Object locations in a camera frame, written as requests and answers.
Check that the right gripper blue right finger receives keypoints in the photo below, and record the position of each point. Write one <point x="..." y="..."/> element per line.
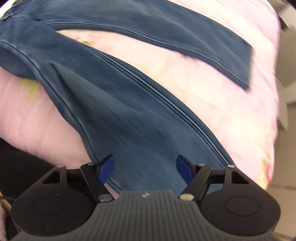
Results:
<point x="195" y="176"/>

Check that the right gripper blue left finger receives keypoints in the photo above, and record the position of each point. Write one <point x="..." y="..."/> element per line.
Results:
<point x="96" y="175"/>

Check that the blue denim jeans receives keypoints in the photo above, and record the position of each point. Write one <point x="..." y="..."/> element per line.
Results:
<point x="116" y="108"/>

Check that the pink bed sheet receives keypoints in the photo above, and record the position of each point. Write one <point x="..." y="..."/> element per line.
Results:
<point x="244" y="121"/>

